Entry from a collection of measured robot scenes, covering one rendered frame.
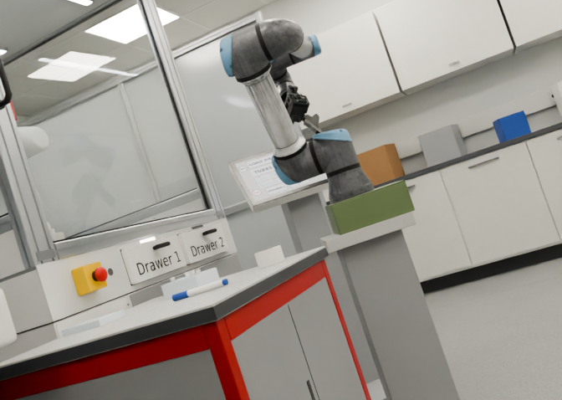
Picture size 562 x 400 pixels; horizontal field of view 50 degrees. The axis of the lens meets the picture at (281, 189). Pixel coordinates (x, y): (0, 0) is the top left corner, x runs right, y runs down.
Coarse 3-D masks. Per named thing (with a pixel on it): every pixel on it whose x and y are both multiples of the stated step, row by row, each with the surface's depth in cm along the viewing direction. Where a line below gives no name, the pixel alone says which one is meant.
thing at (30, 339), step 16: (224, 272) 228; (144, 288) 184; (160, 288) 190; (112, 304) 168; (128, 304) 174; (64, 320) 152; (80, 320) 156; (32, 336) 151; (48, 336) 149; (0, 352) 156; (16, 352) 154
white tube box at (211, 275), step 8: (208, 272) 152; (216, 272) 154; (176, 280) 159; (184, 280) 150; (192, 280) 148; (200, 280) 149; (208, 280) 151; (216, 280) 153; (168, 288) 153; (176, 288) 152; (184, 288) 150; (192, 288) 149; (168, 296) 154
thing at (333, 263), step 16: (288, 208) 277; (304, 208) 278; (320, 208) 280; (288, 224) 285; (304, 224) 277; (320, 224) 279; (304, 240) 276; (336, 256) 278; (336, 272) 277; (336, 288) 276; (352, 304) 277; (352, 320) 276; (352, 336) 275; (368, 352) 276; (368, 368) 275; (368, 384) 272
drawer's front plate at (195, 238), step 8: (216, 224) 230; (192, 232) 214; (200, 232) 218; (216, 232) 229; (184, 240) 208; (192, 240) 212; (200, 240) 217; (208, 240) 222; (216, 240) 227; (224, 240) 232; (184, 248) 207; (192, 248) 211; (200, 248) 215; (216, 248) 225; (224, 248) 230; (184, 256) 207; (192, 256) 209; (200, 256) 213; (208, 256) 218
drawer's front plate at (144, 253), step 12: (156, 240) 193; (168, 240) 199; (132, 252) 181; (144, 252) 186; (156, 252) 191; (168, 252) 197; (180, 252) 203; (132, 264) 179; (144, 264) 184; (180, 264) 201; (132, 276) 178; (144, 276) 182
